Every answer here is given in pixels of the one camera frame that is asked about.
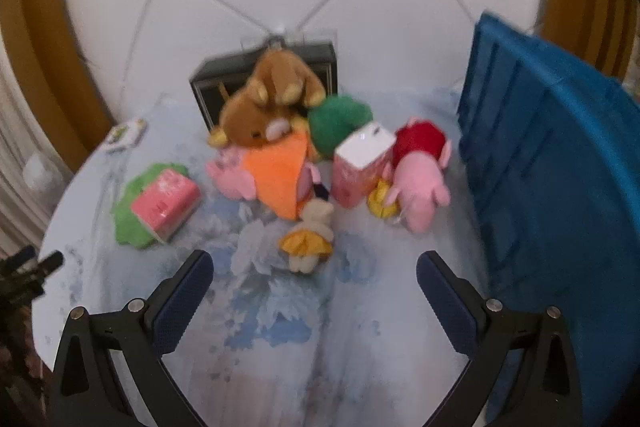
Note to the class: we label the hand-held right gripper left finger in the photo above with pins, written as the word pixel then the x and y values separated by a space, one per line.
pixel 185 302

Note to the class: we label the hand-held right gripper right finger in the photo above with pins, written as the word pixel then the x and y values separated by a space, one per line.
pixel 447 302

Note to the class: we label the pink pig plush orange dress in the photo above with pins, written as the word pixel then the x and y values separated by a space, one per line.
pixel 275 172

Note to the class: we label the green and yellow toy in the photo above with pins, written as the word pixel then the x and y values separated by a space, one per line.
pixel 130 227

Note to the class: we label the pink tissue pack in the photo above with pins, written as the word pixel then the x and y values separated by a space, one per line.
pixel 360 172
pixel 165 202

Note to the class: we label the pink pig plush red dress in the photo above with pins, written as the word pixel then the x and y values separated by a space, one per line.
pixel 420 187

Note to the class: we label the yellow plush toy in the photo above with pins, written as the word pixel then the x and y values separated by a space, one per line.
pixel 380 203

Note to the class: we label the small doll yellow skirt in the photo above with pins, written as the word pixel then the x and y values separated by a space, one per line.
pixel 307 242

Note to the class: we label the black tripod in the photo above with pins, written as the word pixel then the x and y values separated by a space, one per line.
pixel 20 277

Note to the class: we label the small white green packet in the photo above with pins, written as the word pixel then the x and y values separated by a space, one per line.
pixel 125 136

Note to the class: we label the brown bear plush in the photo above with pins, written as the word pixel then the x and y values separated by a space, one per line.
pixel 260 107

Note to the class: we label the green plush toy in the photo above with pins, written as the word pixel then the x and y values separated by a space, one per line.
pixel 335 122

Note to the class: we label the white sheer curtain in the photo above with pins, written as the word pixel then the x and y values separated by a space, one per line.
pixel 15 132

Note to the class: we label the black box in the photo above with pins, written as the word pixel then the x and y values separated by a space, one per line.
pixel 320 57

